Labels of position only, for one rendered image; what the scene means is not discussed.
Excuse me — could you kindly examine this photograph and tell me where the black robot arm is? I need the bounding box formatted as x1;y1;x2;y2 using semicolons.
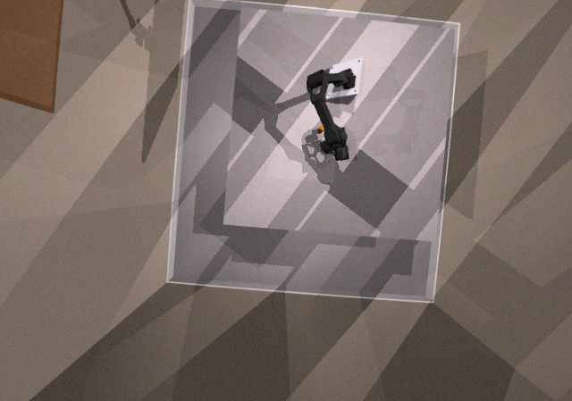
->
307;68;356;161

